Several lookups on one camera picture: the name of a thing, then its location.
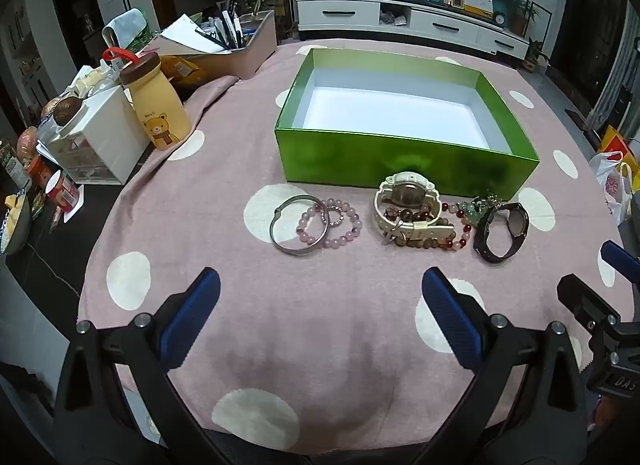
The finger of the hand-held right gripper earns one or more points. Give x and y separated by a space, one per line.
622 260
587 307

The bunch of pens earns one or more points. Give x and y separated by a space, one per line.
225 27

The white paper sheets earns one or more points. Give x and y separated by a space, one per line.
185 32

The white wristwatch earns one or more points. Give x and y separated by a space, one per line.
425 231

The brown round bread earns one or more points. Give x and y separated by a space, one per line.
67 111

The pink storage bin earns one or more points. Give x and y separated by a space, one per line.
260 50

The white TV cabinet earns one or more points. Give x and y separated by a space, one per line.
340 15

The white plastic bag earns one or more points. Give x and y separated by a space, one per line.
612 185

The red paper cup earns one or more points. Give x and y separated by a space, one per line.
62 190

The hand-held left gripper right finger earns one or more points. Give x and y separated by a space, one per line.
447 315

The silver bangle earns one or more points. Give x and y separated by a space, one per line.
272 232

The yellow white box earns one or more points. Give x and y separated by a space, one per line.
477 4

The small potted plant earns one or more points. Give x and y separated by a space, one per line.
535 57

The pink polka dot blanket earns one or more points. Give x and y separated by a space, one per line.
325 345

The white drawer organizer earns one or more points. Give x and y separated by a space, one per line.
115 135

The tall potted plant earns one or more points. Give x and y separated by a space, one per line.
522 20

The rolled pale cloth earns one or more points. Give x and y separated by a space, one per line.
125 25

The yellow bear bottle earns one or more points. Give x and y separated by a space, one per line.
160 115

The yellow snack packet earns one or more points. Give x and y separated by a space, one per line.
182 70

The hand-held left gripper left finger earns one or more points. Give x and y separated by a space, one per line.
192 310

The green cardboard box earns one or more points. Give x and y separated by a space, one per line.
350 165

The black wristwatch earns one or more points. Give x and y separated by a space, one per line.
515 222

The ceramic bowl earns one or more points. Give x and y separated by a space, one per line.
17 230

